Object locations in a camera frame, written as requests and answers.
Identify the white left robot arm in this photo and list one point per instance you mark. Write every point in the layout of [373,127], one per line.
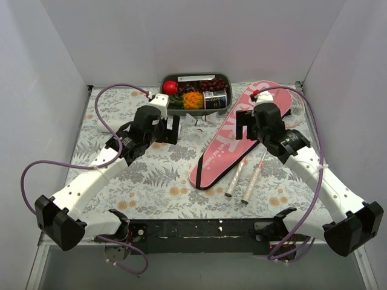
[61,216]

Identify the green leafy sprig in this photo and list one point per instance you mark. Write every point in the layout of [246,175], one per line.
[175,102]

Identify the white label strip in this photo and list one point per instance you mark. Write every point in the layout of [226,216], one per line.
[195,78]

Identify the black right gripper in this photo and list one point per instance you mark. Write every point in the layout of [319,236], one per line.
[242,125]

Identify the floral table mat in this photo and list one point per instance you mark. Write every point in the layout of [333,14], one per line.
[160,184]

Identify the left badminton racket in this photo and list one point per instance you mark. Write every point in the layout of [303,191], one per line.
[278,101]

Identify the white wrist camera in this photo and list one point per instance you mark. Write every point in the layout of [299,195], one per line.
[263,98]
[161,102]

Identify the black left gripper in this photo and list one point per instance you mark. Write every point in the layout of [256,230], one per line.
[173,130]

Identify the orange flower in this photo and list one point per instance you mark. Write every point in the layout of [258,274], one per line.
[192,100]

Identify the shiny patterned can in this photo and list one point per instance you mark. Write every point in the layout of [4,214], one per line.
[214,99]

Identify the badminton racket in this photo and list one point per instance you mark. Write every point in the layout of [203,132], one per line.
[254,179]
[278,101]

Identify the right badminton racket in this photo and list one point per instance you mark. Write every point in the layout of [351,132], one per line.
[254,179]

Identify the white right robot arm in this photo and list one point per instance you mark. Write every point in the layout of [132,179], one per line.
[352,220]

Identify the red apple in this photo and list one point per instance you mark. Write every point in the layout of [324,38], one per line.
[170,87]

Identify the pink racket cover bag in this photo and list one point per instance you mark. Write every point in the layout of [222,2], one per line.
[224,152]

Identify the white shuttlecock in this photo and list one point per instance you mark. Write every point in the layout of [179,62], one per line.
[211,118]
[190,120]

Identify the grey plastic tray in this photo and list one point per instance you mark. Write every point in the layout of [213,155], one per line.
[199,112]

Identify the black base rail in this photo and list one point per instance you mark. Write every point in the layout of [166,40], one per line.
[170,236]

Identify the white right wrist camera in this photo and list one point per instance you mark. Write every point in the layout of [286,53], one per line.
[263,98]

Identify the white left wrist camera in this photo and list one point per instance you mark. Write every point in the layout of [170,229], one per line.
[161,102]

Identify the dark red grapes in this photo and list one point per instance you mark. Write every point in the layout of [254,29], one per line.
[202,86]

